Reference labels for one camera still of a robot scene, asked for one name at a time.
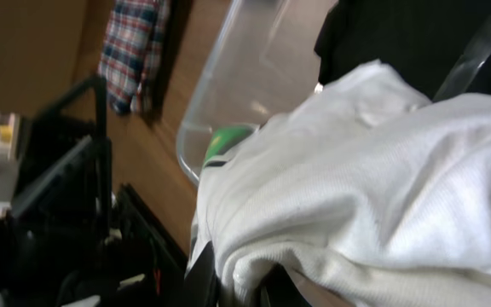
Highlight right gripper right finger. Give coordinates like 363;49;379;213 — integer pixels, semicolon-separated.
260;264;310;307

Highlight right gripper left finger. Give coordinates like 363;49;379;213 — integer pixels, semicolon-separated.
183;241;220;307

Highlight white printed t-shirt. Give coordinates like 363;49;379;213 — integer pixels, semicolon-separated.
190;61;491;306

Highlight black garment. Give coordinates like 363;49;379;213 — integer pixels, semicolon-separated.
315;0;491;101

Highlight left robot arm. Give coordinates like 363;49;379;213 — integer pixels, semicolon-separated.
0;76;112;305

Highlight clear plastic storage bin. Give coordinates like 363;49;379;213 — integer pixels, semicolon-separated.
175;0;491;188

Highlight folded red plaid shirt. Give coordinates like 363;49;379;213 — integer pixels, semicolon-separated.
97;0;171;114

